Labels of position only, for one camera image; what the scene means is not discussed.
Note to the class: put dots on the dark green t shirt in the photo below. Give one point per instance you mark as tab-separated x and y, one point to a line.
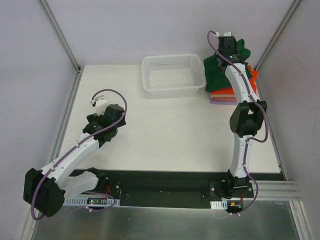
215	76

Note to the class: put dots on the folded lavender t shirt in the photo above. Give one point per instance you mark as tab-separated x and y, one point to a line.
229	103

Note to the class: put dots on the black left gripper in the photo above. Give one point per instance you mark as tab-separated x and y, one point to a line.
114	111

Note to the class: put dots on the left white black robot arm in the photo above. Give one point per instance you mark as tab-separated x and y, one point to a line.
47	189

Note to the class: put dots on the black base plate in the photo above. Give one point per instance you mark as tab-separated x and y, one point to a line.
168	189

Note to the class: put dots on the white plastic perforated basket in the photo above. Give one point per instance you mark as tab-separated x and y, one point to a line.
172	76

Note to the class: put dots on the left white cable duct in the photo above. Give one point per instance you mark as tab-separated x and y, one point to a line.
83	201

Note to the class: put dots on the aluminium table rail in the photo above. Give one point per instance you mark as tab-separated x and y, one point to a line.
65	117
271	130

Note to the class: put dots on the aluminium frame post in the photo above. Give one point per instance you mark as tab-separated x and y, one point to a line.
59	34
278	32

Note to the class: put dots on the right white cable duct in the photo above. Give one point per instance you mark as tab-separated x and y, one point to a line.
219	205

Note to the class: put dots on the folded orange t shirt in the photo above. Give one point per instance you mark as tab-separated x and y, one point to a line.
229	90

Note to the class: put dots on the folded pink t shirt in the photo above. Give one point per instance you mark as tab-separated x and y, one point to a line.
223	100

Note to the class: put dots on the folded beige t shirt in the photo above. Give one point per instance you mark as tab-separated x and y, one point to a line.
223	96

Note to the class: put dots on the aluminium frame post left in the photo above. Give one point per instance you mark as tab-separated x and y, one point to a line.
59	34

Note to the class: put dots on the aluminium frame post right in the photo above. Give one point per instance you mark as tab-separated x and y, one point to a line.
278	32

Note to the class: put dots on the right aluminium table rail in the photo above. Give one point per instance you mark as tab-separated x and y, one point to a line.
271	130

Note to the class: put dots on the left aluminium table rail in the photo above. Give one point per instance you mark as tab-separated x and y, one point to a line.
65	117

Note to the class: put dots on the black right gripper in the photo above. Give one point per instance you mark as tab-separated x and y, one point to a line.
227	42

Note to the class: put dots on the white cable duct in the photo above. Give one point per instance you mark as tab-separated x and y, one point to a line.
83	201
219	205

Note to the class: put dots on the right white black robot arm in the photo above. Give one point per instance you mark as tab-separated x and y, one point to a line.
247	118

